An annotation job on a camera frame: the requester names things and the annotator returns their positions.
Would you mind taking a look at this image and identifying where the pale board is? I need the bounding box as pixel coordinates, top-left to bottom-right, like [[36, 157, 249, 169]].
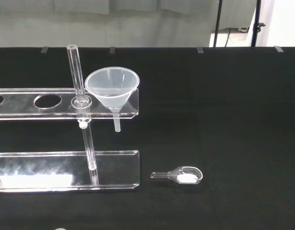
[[247, 0, 295, 47]]

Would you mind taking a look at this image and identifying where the glass weighing funnel with powder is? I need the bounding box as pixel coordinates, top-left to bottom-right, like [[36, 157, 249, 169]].
[[150, 165, 204, 185]]

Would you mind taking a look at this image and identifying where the clear acrylic funnel stand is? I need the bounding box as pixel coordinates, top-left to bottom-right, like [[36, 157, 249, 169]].
[[0, 44, 140, 194]]

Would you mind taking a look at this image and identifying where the black tripod pole with clamp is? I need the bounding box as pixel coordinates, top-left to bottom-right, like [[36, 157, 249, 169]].
[[251, 0, 266, 47]]

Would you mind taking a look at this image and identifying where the black bench cloth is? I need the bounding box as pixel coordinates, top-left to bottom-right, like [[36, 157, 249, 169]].
[[0, 46, 295, 230]]

